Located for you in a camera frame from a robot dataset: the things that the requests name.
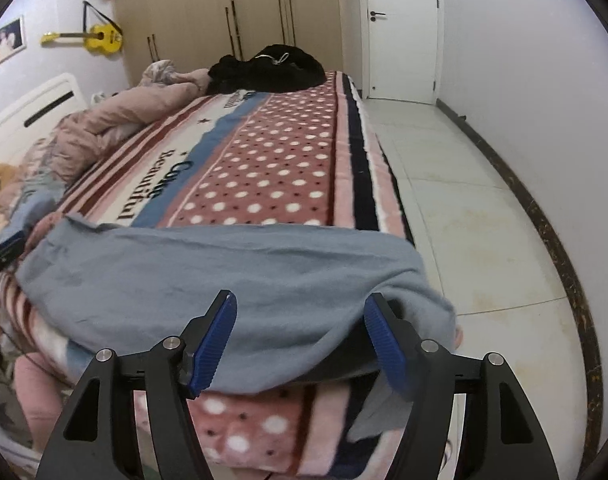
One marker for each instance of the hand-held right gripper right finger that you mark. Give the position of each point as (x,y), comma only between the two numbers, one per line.
(383,340)

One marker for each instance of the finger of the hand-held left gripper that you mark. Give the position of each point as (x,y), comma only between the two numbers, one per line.
(1,257)

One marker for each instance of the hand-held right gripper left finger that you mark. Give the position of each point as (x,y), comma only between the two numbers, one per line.
(214,345)

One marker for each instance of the grey-blue pants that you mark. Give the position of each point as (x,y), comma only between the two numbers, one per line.
(234,270)

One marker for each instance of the person's pink trouser leg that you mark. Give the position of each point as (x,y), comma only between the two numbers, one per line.
(34,395)

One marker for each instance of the white headboard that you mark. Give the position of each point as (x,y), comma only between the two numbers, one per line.
(14,110)

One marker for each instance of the pink quilt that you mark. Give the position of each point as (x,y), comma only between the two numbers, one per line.
(114,115)

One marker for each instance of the printed polka dot blanket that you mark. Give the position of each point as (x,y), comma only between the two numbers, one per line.
(264,160)

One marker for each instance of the yellow guitar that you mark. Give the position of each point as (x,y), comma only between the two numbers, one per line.
(101,40)

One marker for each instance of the black clothing pile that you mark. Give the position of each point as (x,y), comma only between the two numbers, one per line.
(264,77)

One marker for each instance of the white door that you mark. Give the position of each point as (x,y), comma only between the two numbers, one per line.
(403,50)

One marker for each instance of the beige wardrobe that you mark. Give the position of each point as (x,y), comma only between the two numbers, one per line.
(194,10)

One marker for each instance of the wall poster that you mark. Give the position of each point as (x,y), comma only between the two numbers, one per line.
(4,42)

